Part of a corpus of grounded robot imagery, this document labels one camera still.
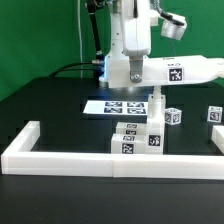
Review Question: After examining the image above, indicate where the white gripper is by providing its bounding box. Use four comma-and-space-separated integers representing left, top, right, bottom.
121, 0, 151, 83

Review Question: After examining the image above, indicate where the white H-shaped chair back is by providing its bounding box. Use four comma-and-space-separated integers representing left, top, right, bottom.
107, 55, 224, 88

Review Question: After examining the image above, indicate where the white chair seat part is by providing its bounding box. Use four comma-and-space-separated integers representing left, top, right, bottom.
145, 86, 166, 154

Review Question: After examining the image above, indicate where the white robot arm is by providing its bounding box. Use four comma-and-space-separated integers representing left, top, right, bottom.
99, 0, 158, 87

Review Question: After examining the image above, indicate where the white tag base sheet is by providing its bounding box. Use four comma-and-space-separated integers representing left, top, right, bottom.
83, 100, 148, 116

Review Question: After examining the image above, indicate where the white tagged cube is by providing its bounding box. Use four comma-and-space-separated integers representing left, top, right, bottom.
207, 106, 223, 123
165, 108, 182, 125

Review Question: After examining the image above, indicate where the white tagged cube far right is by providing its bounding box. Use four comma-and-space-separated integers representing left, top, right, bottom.
207, 106, 223, 123

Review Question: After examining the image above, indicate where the white block right edge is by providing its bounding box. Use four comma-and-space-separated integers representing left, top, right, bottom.
211, 125, 224, 155

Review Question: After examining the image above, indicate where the white U-shaped fence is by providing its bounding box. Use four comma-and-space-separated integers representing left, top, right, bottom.
1, 121, 224, 180

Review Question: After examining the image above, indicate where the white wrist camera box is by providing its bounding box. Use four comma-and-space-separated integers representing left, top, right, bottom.
161, 13, 187, 40

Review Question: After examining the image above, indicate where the black camera pole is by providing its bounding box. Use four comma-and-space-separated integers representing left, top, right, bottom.
85, 0, 111, 60

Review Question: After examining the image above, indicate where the white cable on wall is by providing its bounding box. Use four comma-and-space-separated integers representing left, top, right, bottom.
77, 0, 84, 79

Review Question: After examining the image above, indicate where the black cable bundle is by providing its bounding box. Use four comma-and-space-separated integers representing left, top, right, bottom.
49, 60, 105, 78

